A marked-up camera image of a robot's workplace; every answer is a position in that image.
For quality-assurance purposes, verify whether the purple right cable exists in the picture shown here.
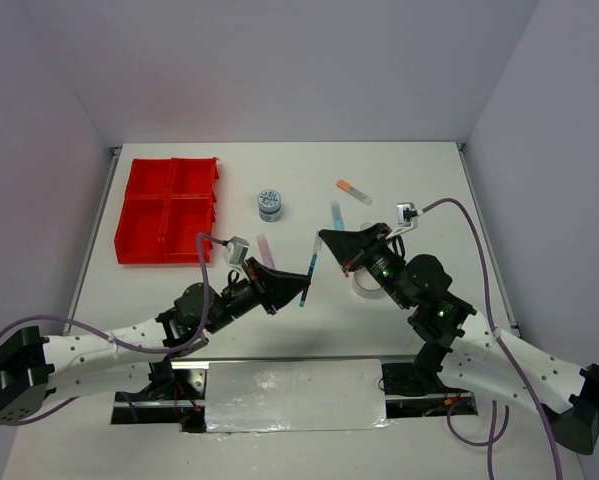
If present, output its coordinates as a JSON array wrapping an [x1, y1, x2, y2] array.
[[418, 198, 565, 480]]

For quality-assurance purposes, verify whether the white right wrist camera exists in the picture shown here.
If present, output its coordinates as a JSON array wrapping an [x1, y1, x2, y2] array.
[[386, 202, 422, 239]]

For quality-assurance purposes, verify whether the orange capped highlighter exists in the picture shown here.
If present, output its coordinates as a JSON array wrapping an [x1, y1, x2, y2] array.
[[336, 180, 372, 205]]

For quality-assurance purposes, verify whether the blue gel pen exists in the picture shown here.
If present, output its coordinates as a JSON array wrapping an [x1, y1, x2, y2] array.
[[299, 250, 319, 308]]

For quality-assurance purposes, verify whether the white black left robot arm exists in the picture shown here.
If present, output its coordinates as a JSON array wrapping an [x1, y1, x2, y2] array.
[[0, 258, 310, 426]]

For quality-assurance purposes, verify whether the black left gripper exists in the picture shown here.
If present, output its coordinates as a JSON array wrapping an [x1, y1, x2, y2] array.
[[205, 256, 310, 334]]

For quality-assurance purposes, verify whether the silver taped panel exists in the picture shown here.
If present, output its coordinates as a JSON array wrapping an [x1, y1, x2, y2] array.
[[205, 360, 389, 433]]

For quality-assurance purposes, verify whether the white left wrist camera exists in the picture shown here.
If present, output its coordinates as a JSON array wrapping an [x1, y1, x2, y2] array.
[[223, 236, 249, 268]]

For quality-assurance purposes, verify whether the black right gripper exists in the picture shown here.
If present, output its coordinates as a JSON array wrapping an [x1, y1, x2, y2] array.
[[318, 222, 413, 308]]

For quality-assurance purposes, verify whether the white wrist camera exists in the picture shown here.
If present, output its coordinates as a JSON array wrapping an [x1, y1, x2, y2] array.
[[386, 202, 422, 239], [223, 236, 249, 268]]

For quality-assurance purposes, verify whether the blue lidded jar centre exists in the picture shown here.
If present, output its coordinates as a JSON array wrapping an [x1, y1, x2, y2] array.
[[257, 189, 282, 223]]

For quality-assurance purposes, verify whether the purple cable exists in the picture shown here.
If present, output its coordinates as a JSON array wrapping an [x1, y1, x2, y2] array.
[[418, 198, 565, 480], [0, 232, 230, 426]]

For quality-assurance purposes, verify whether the pink highlighter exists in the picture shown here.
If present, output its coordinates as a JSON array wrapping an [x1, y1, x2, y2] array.
[[256, 234, 275, 269]]

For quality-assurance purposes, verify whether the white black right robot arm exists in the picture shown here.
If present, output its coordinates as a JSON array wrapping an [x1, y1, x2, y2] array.
[[318, 223, 599, 455]]

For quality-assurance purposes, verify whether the clear pen cap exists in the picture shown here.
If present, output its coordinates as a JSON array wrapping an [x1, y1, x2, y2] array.
[[313, 236, 322, 253]]

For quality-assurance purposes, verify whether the blue highlighter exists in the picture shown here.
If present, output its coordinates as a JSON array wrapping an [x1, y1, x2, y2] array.
[[330, 201, 345, 231]]

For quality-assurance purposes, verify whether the red four-compartment bin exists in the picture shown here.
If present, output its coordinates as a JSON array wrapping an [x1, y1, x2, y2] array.
[[114, 157, 219, 265]]

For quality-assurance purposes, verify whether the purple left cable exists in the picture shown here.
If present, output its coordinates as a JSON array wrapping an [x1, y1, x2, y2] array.
[[0, 232, 230, 426]]

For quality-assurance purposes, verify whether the large clear tape roll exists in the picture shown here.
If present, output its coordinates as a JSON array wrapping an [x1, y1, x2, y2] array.
[[352, 270, 385, 300]]

